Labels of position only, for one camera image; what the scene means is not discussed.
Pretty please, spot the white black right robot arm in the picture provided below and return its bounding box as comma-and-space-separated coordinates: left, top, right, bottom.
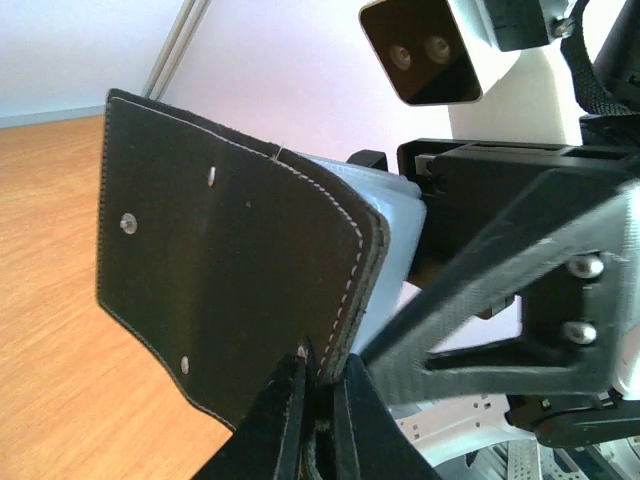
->
334, 1, 639, 479

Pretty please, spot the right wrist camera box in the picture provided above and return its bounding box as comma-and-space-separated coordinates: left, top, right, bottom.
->
359, 0, 580, 144

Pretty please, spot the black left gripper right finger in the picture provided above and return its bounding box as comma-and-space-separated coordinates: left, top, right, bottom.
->
332, 354, 439, 480

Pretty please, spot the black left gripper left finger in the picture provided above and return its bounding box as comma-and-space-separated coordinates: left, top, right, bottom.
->
194, 355, 307, 480

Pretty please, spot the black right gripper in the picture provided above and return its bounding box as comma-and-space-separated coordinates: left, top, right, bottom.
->
362, 139, 639, 405

